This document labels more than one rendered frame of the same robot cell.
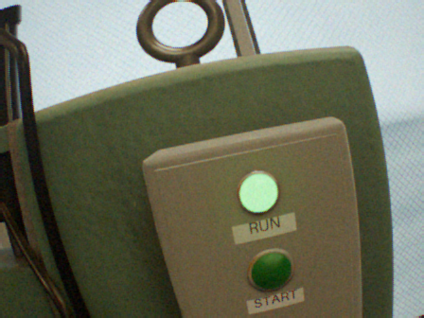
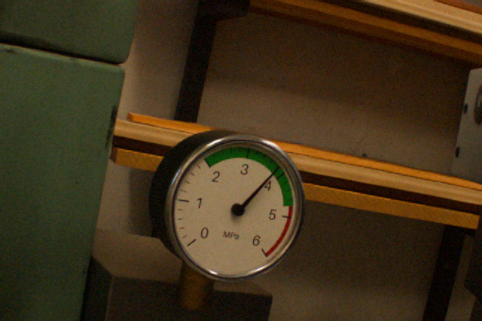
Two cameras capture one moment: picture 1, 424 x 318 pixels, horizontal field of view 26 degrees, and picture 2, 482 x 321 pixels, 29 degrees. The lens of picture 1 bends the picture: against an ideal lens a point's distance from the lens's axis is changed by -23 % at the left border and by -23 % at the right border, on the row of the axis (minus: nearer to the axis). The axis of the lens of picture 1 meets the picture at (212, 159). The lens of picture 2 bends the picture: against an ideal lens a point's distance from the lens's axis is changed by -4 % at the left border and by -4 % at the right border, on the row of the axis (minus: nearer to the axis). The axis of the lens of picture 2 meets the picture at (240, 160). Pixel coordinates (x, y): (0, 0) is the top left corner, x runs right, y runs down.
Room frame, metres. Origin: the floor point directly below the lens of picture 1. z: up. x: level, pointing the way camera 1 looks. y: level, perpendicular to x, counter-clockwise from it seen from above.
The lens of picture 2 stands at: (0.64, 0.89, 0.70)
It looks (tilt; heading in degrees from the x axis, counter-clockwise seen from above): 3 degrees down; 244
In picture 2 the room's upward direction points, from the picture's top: 12 degrees clockwise
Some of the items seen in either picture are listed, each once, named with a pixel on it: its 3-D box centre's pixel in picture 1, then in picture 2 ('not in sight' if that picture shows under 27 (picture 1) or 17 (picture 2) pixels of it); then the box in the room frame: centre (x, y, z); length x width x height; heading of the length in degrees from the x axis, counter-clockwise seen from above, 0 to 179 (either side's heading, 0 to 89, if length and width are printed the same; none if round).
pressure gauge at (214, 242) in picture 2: not in sight; (218, 223); (0.46, 0.52, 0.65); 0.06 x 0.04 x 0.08; 177
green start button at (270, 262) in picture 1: (272, 271); not in sight; (0.52, -0.02, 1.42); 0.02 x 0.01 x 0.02; 87
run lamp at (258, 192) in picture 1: (258, 193); not in sight; (0.52, -0.02, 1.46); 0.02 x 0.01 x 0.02; 87
